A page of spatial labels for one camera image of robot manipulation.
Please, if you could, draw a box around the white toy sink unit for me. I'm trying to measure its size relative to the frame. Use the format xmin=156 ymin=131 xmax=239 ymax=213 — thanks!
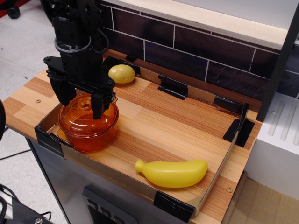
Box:
xmin=245 ymin=93 xmax=299 ymax=199

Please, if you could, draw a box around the black vertical post right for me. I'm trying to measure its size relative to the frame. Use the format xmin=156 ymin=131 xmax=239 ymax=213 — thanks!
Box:
xmin=256 ymin=5 xmax=299 ymax=122

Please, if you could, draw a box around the orange transparent pot lid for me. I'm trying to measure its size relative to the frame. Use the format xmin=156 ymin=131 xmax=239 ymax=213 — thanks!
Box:
xmin=57 ymin=94 xmax=119 ymax=142

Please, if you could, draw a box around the yellow toy banana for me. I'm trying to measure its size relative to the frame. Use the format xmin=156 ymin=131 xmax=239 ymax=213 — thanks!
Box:
xmin=135 ymin=159 xmax=208 ymax=188

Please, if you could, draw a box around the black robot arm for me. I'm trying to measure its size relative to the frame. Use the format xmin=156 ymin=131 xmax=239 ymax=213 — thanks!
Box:
xmin=41 ymin=0 xmax=115 ymax=119

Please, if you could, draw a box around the cardboard fence with black tape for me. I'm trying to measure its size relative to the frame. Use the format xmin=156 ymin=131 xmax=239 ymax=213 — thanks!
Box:
xmin=35 ymin=61 xmax=261 ymax=224

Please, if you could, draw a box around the yellow toy potato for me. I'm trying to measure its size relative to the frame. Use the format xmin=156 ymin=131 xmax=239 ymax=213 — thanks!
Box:
xmin=108 ymin=64 xmax=135 ymax=84

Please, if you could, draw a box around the toy oven control panel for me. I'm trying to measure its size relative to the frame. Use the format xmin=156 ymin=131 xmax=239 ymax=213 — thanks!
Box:
xmin=82 ymin=187 xmax=138 ymax=224

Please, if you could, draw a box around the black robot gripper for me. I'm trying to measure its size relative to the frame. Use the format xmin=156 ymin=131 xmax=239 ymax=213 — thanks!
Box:
xmin=43 ymin=46 xmax=115 ymax=119

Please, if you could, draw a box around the orange transparent plastic pot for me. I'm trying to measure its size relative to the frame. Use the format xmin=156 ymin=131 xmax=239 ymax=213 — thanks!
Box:
xmin=65 ymin=124 xmax=118 ymax=153

